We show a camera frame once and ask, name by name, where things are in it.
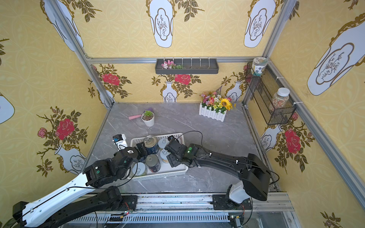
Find yellow small can front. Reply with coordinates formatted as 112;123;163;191
160;149;170;163

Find yellow small can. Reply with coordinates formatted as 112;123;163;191
160;149;170;163
158;138;169;149

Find blue tin can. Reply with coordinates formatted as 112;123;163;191
143;135;159;154

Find dark tomato tin can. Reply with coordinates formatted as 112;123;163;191
145;154;161;173

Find white small can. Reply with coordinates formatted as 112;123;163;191
131;162;147;177

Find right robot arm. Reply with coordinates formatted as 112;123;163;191
164;136;271;204

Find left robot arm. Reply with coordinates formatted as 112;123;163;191
12;143;147;228

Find white plastic basket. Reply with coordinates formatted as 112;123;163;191
127;133;188;181

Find potted succulent white pot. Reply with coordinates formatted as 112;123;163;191
141;110;155;127

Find pink purple toy shovel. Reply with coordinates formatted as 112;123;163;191
128;107;153;120

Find flower box white fence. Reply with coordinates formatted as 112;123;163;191
199;91;233;122

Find small pink shelf flowers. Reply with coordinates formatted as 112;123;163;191
161;60;183;69

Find clear jar white lid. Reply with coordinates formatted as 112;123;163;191
270;87;290;111

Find jar with patterned label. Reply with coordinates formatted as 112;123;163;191
252;57;268;77

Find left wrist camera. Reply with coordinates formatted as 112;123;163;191
113;134;128;150

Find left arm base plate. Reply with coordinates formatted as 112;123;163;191
112;195;138;211

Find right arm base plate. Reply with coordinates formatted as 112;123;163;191
211;194;252;210

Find grey wall shelf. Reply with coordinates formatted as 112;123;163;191
155;57;220;75

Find black wire wall basket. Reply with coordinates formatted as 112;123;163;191
243;62;296;125

